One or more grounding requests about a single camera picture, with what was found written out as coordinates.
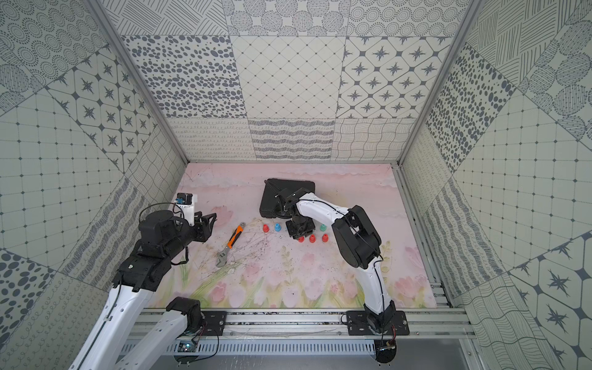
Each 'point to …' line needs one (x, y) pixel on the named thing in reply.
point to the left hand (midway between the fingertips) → (212, 213)
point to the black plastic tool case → (270, 206)
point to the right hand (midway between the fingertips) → (303, 237)
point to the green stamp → (323, 228)
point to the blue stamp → (277, 227)
